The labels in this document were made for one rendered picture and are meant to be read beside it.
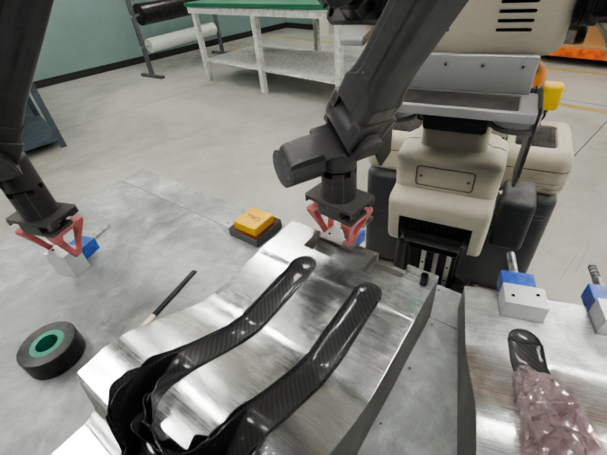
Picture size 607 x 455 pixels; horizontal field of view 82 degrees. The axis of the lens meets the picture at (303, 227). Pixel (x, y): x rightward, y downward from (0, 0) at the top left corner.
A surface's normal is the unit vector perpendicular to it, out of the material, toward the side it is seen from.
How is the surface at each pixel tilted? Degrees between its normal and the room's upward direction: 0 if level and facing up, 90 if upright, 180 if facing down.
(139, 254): 0
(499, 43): 98
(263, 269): 3
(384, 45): 89
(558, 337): 0
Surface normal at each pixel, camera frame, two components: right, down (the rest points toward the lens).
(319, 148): 0.14, -0.30
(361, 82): -0.87, 0.35
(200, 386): 0.11, -0.91
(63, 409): -0.08, -0.78
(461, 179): -0.45, 0.68
